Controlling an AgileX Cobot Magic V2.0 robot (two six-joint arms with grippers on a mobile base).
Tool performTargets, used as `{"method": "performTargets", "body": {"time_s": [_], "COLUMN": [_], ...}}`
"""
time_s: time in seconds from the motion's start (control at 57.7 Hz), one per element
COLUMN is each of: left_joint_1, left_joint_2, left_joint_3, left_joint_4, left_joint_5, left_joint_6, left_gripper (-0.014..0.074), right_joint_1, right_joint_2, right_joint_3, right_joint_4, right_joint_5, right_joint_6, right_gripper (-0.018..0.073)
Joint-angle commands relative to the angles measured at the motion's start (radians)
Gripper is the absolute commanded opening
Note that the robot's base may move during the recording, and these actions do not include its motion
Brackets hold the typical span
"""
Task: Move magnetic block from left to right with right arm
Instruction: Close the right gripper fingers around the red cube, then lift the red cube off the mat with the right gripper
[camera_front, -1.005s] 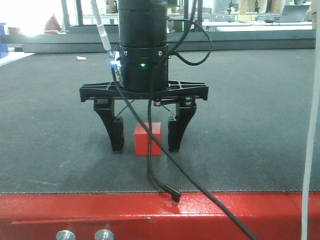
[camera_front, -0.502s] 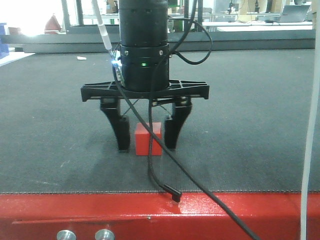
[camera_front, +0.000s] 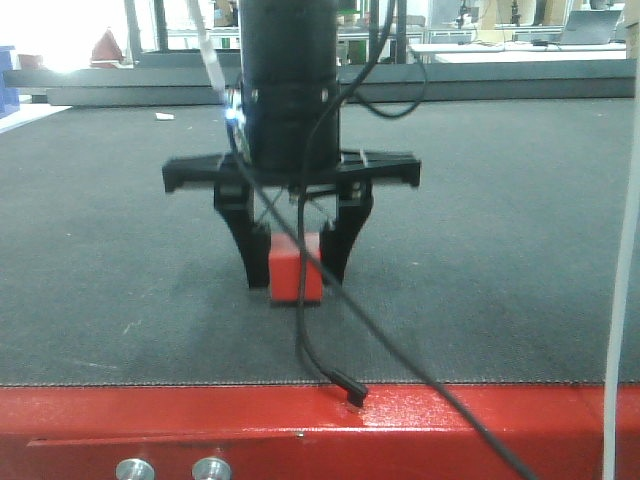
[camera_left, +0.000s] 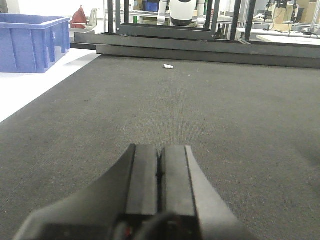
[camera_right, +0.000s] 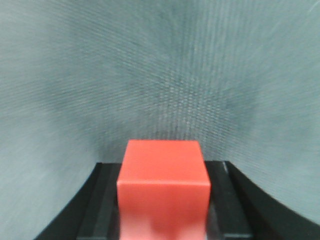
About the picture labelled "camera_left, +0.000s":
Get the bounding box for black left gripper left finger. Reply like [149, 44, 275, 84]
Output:
[14, 144, 158, 240]

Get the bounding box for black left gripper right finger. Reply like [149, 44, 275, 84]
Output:
[160, 145, 255, 240]

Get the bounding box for dark grey table mat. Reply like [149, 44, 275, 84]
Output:
[0, 56, 320, 240]

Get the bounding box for small white paper scrap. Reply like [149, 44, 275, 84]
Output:
[163, 64, 174, 69]

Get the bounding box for white background table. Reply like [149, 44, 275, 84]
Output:
[249, 29, 320, 46]

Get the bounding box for red cone-shaped object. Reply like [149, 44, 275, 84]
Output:
[70, 5, 87, 29]

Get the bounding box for blue plastic crate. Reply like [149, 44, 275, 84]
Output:
[0, 13, 70, 74]

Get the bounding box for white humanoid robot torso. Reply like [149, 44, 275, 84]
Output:
[157, 0, 206, 28]

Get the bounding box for black metal frame rail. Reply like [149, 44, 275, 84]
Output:
[74, 33, 320, 69]

